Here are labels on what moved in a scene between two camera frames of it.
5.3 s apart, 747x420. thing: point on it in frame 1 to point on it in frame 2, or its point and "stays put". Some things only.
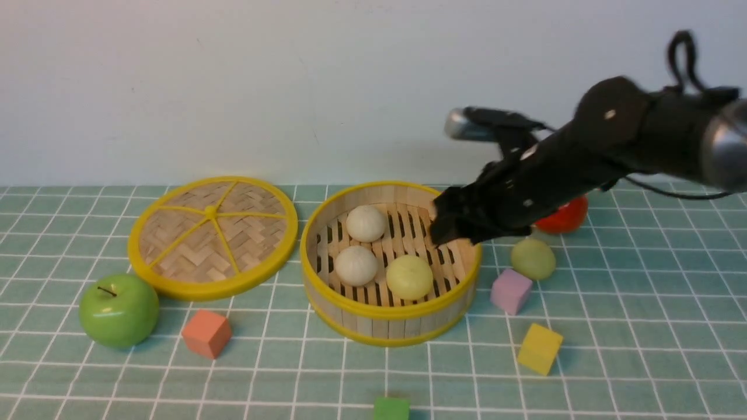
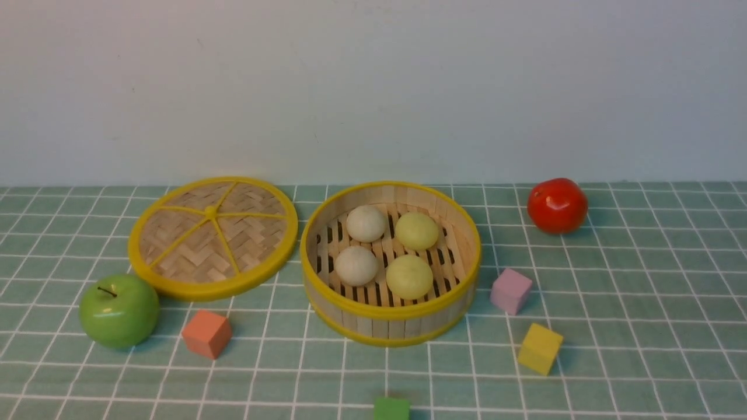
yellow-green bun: x=409 y=277 stays put
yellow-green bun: x=533 y=259 to x=416 y=231
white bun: x=366 y=223 stays put
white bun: x=355 y=265 stays put
